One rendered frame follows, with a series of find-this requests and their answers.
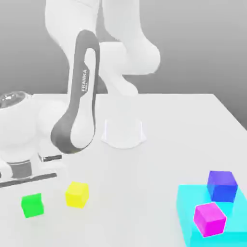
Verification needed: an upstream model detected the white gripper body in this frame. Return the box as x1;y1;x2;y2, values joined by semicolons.
0;168;61;195

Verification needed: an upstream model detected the small green cube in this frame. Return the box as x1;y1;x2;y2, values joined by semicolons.
21;192;45;219

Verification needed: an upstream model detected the small yellow cube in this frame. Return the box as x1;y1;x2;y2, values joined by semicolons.
65;181;89;209

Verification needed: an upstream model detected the small magenta cube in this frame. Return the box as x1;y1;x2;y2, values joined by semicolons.
193;202;227;238

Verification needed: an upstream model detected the small blue cube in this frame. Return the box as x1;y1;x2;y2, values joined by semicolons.
206;170;238;203

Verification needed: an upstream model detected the large cyan box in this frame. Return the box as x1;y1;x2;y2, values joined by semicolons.
176;184;247;247

